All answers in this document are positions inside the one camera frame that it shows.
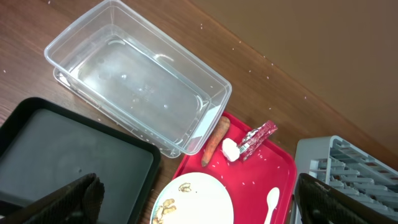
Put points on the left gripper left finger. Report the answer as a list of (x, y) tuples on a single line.
[(78, 202)]

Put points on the black tray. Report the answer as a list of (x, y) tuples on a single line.
[(45, 147)]

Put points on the white tissue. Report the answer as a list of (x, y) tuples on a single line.
[(230, 150)]

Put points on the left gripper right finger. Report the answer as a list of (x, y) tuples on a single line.
[(318, 203)]

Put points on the light blue plate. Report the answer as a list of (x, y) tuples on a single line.
[(208, 201)]

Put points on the peanut shells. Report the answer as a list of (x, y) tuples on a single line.
[(167, 206)]

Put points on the orange carrot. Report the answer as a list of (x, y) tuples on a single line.
[(215, 138)]

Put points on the red foil wrapper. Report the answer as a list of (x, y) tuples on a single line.
[(254, 138)]

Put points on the red serving tray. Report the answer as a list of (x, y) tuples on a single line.
[(249, 182)]

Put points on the clear plastic bin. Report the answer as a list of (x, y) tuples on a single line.
[(138, 76)]

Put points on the white plastic spoon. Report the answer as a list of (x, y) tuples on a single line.
[(272, 201)]

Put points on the grey dishwasher rack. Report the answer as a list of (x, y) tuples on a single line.
[(344, 167)]

